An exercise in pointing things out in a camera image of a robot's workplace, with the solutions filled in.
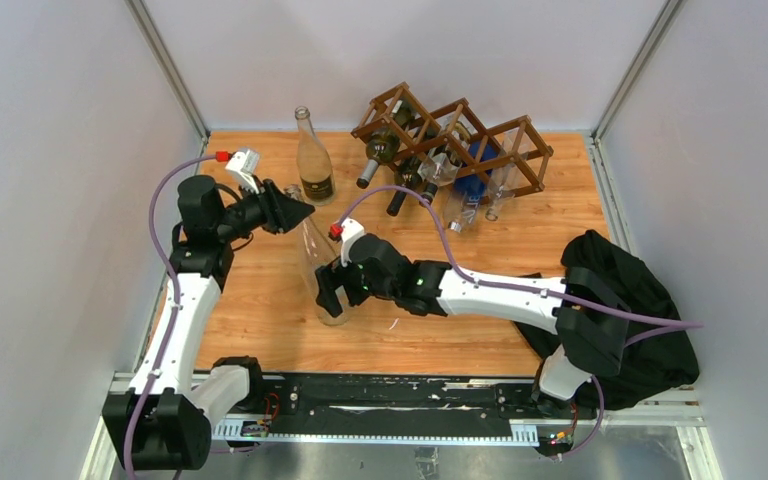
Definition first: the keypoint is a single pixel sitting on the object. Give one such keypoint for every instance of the black cloth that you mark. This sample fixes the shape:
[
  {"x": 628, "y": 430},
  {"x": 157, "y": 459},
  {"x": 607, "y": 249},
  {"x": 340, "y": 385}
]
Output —
[{"x": 650, "y": 366}]

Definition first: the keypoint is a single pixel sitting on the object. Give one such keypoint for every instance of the clear bottle black label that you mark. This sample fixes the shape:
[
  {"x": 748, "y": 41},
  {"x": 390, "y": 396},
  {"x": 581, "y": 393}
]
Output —
[
  {"x": 315, "y": 250},
  {"x": 313, "y": 161}
]

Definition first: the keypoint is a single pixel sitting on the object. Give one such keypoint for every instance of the clear bottle gold label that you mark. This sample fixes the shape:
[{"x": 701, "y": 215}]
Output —
[{"x": 443, "y": 162}]

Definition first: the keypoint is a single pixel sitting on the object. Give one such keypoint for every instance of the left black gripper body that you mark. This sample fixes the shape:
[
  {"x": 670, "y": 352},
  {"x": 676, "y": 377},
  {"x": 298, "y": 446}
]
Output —
[{"x": 254, "y": 208}]

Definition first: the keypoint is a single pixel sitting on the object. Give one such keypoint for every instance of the blue label clear bottle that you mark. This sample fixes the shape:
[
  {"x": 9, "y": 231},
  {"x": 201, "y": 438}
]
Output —
[{"x": 463, "y": 203}]

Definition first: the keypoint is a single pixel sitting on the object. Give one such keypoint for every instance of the dark bottle black neck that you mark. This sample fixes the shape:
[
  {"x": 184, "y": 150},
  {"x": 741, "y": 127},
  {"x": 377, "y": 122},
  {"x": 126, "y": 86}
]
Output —
[{"x": 406, "y": 176}]

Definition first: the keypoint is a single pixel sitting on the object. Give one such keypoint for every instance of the aluminium rail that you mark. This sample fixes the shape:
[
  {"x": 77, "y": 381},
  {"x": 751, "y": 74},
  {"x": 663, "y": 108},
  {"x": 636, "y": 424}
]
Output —
[{"x": 674, "y": 408}]

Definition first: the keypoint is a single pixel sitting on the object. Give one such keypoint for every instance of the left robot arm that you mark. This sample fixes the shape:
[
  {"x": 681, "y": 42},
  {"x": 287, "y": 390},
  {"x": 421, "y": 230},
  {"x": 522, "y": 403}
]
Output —
[{"x": 178, "y": 331}]

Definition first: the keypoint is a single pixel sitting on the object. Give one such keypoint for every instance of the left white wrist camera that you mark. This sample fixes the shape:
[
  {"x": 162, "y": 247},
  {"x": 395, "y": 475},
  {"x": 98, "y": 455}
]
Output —
[{"x": 241, "y": 167}]

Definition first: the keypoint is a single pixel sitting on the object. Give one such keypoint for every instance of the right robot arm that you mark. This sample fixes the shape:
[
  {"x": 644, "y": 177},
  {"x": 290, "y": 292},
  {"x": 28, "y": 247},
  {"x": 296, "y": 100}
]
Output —
[{"x": 586, "y": 317}]

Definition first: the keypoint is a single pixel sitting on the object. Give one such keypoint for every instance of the dark green wine bottle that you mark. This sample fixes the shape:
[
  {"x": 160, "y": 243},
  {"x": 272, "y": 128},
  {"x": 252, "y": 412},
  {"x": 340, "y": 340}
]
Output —
[{"x": 384, "y": 142}]

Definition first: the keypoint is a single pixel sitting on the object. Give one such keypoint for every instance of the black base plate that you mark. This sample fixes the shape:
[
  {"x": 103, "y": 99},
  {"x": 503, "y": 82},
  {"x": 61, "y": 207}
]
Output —
[{"x": 400, "y": 409}]

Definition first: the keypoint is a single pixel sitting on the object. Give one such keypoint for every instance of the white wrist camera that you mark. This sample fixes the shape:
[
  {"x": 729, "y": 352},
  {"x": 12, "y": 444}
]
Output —
[
  {"x": 350, "y": 233},
  {"x": 241, "y": 167}
]

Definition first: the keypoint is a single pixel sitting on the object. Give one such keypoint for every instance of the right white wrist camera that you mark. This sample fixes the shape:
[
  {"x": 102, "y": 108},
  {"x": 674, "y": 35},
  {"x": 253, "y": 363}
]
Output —
[{"x": 350, "y": 233}]

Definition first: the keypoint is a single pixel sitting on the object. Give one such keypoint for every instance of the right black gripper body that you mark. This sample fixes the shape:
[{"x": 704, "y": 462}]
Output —
[{"x": 358, "y": 289}]

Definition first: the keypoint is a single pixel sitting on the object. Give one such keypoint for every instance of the tall slim clear bottle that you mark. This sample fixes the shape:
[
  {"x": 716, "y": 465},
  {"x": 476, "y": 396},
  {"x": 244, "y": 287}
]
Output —
[{"x": 505, "y": 180}]

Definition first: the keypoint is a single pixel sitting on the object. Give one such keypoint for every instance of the brown wooden wine rack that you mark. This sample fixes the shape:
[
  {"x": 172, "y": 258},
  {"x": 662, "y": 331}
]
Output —
[{"x": 512, "y": 141}]

